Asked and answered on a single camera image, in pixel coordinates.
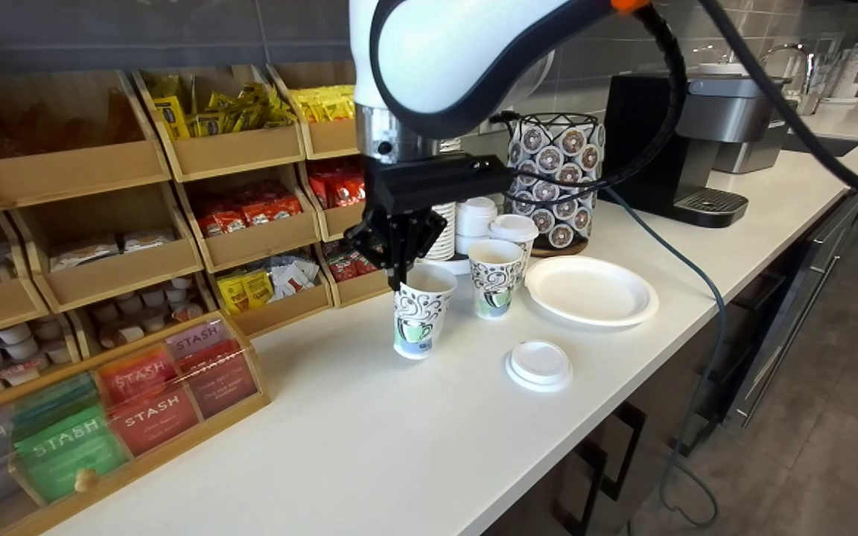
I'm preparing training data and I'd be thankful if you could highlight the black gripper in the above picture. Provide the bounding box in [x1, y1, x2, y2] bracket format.
[344, 153, 514, 280]

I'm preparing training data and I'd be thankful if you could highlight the patterned paper cup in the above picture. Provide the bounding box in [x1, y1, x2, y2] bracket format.
[394, 269, 456, 362]
[469, 240, 526, 323]

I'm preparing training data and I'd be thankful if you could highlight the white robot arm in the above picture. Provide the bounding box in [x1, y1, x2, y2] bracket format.
[345, 0, 689, 289]

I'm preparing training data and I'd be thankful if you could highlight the white plastic cup lid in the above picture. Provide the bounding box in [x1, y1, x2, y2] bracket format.
[503, 339, 573, 393]

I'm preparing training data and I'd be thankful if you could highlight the patterned coffee pod carousel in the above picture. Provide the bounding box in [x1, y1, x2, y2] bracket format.
[506, 113, 606, 258]

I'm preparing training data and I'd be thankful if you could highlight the white paper plate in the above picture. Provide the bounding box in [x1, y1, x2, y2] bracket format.
[526, 258, 660, 330]

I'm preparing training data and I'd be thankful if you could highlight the black Keurig coffee machine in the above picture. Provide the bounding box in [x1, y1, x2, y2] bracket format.
[606, 74, 773, 228]

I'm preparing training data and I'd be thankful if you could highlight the wooden condiment shelf organizer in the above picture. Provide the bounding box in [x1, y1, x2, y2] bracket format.
[0, 62, 394, 412]

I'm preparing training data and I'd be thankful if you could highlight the wooden tea bag box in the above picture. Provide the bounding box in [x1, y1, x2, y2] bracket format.
[0, 313, 269, 531]

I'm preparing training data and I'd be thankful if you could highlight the blue ethernet cable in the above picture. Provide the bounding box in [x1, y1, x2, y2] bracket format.
[603, 183, 730, 534]

